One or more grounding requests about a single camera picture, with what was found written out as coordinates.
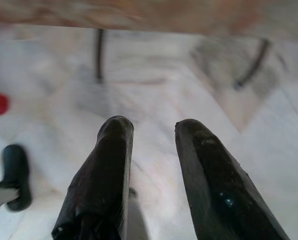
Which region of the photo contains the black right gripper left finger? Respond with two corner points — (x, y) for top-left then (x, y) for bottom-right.
(51, 115), (134, 240)

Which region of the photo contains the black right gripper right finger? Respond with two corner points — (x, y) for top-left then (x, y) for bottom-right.
(175, 118), (291, 240)

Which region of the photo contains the black curved table leg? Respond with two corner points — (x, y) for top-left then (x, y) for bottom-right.
(234, 38), (271, 89)
(95, 28), (105, 82)

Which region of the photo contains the marble table top red edge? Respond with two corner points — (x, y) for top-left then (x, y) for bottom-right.
(0, 0), (298, 40)

